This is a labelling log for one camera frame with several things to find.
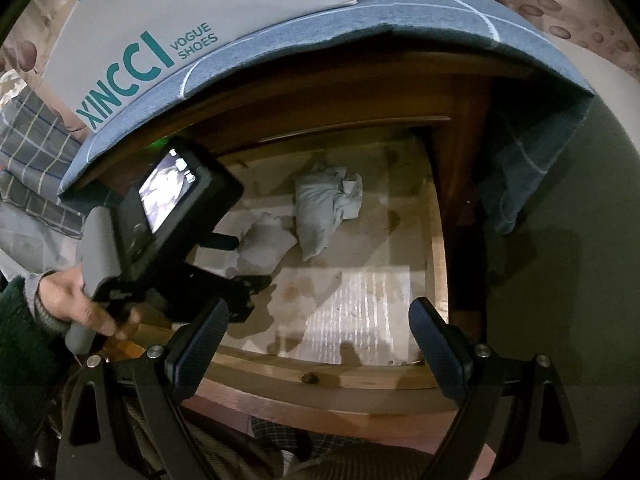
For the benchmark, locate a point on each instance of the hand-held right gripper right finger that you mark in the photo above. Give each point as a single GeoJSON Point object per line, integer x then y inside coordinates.
{"type": "Point", "coordinates": [440, 350]}

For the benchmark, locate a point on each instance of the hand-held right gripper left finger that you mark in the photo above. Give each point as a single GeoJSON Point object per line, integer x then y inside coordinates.
{"type": "Point", "coordinates": [197, 350]}

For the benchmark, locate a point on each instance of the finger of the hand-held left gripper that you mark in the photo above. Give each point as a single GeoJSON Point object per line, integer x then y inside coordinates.
{"type": "Point", "coordinates": [220, 242]}
{"type": "Point", "coordinates": [250, 292]}

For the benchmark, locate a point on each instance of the pale underwear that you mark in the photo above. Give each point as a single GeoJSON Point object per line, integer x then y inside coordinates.
{"type": "Point", "coordinates": [265, 250]}

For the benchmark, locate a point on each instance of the wooden drawer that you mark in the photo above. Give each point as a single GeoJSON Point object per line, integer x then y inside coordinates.
{"type": "Point", "coordinates": [320, 375]}

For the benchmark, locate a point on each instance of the person's left forearm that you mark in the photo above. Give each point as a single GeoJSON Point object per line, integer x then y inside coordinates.
{"type": "Point", "coordinates": [20, 340]}

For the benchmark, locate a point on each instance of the pale drawer liner sheet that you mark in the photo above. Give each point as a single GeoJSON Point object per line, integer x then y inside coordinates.
{"type": "Point", "coordinates": [350, 300]}

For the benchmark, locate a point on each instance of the light grey knotted underwear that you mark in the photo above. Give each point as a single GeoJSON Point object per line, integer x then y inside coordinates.
{"type": "Point", "coordinates": [325, 210]}

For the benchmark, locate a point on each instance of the person's left hand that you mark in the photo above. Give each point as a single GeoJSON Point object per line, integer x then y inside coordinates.
{"type": "Point", "coordinates": [70, 300]}

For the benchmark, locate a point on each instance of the dark plaid cloth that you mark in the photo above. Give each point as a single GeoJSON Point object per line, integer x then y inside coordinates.
{"type": "Point", "coordinates": [280, 435]}

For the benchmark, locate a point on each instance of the wooden cabinet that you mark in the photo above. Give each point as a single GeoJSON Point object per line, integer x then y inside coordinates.
{"type": "Point", "coordinates": [465, 160]}

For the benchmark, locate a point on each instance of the white shoe box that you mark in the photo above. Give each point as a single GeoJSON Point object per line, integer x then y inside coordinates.
{"type": "Point", "coordinates": [200, 10]}

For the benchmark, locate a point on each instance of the blue lined cover cloth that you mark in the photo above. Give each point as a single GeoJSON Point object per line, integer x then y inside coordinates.
{"type": "Point", "coordinates": [425, 15]}

